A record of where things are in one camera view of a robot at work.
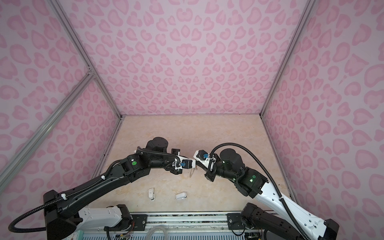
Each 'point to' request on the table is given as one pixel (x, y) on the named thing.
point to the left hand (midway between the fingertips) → (193, 155)
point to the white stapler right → (181, 196)
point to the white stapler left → (151, 195)
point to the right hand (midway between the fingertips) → (197, 162)
